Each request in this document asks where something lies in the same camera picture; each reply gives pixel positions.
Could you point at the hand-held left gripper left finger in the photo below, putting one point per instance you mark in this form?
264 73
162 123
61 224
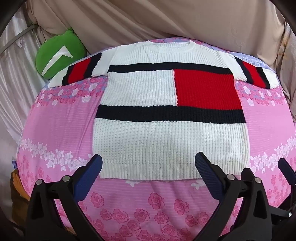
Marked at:
89 178

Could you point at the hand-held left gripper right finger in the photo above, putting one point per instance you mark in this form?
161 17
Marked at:
208 176

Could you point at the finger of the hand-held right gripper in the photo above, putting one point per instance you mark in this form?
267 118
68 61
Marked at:
286 166

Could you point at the white red black knit sweater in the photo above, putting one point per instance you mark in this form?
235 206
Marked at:
138 88

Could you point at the pink floral bed sheet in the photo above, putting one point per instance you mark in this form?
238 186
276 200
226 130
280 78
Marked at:
57 120

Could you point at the orange cloth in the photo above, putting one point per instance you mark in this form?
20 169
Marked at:
18 192

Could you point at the cream patterned curtain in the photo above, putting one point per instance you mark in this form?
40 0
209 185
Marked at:
288 58

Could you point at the silvery satin curtain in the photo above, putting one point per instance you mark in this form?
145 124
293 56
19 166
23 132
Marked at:
13 69

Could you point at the green plush pillow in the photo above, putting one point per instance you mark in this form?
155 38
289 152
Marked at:
74 44

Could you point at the beige draped cloth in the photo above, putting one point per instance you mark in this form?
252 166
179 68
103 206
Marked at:
138 18

